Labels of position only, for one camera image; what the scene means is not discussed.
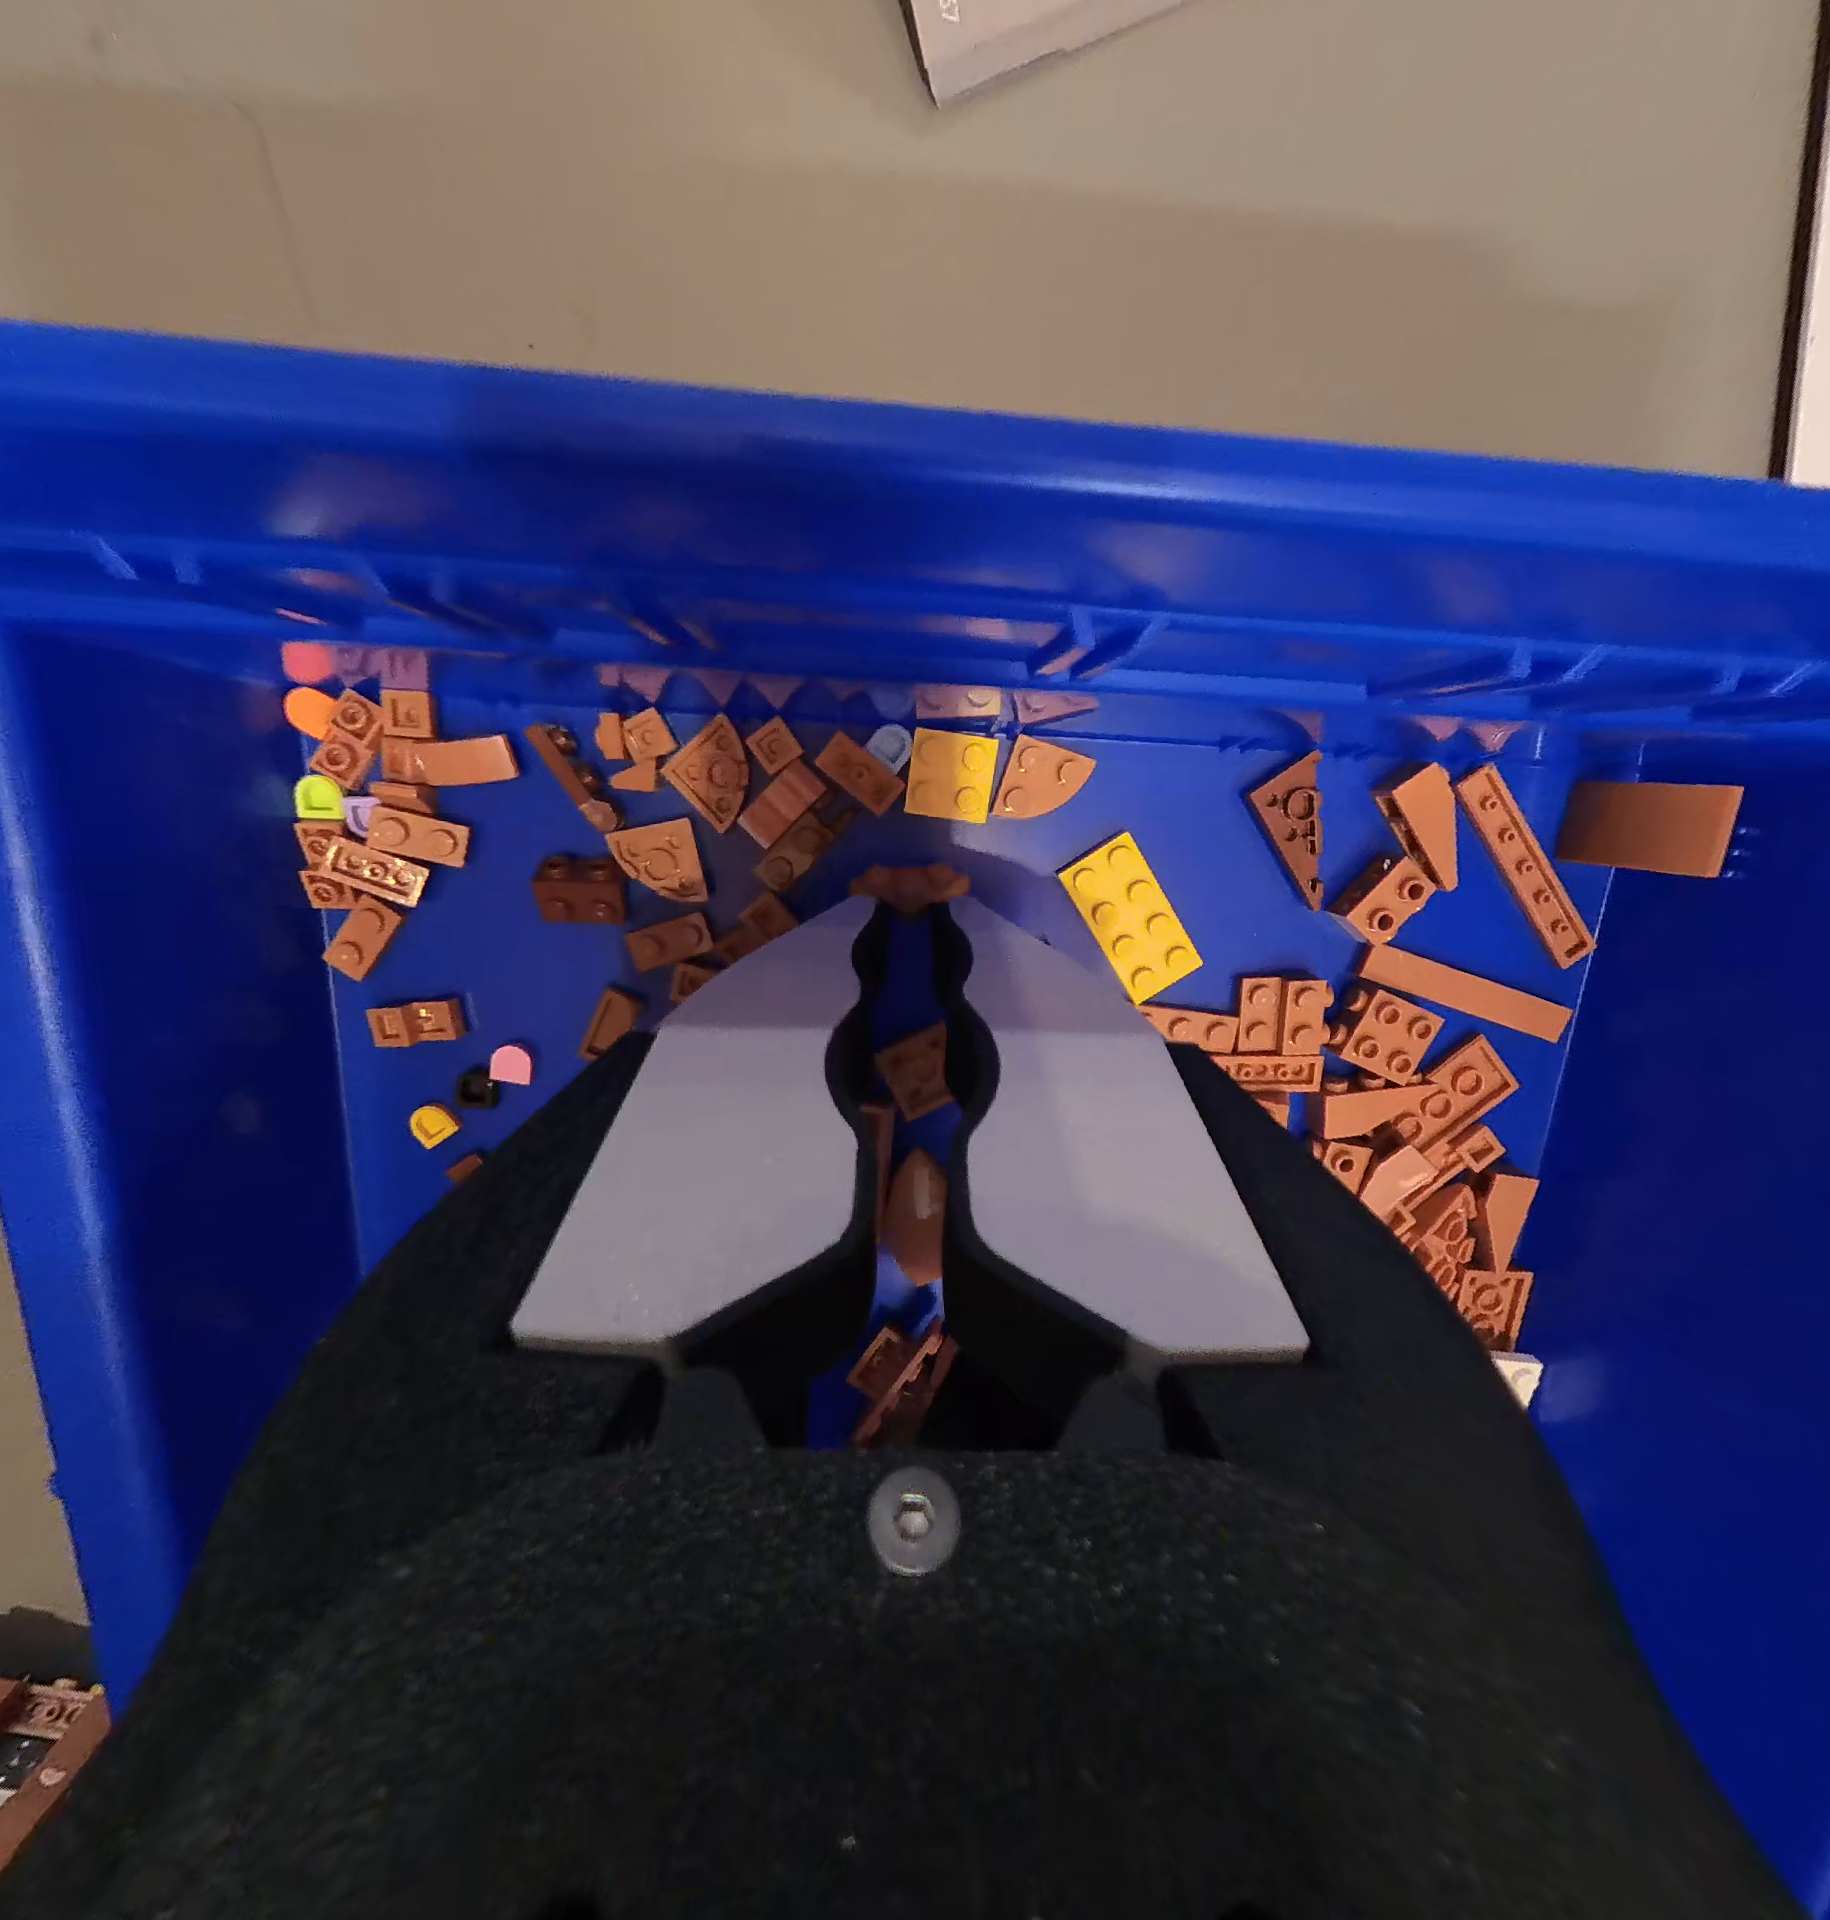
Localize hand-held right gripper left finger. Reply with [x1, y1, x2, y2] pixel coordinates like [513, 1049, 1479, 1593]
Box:
[510, 894, 895, 1368]

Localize lego instruction booklet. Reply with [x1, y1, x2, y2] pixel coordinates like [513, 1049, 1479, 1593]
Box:
[900, 0, 1187, 108]

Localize brown lego figure body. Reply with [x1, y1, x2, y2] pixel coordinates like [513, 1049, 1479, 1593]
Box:
[0, 1664, 114, 1900]

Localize blue plastic bin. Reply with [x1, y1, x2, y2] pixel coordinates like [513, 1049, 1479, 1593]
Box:
[0, 315, 1830, 1920]

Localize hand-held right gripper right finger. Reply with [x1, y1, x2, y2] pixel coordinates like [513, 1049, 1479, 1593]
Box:
[935, 894, 1314, 1368]

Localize pile of brown lego pieces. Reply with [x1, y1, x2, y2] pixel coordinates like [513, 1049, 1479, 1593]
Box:
[283, 645, 1750, 1442]

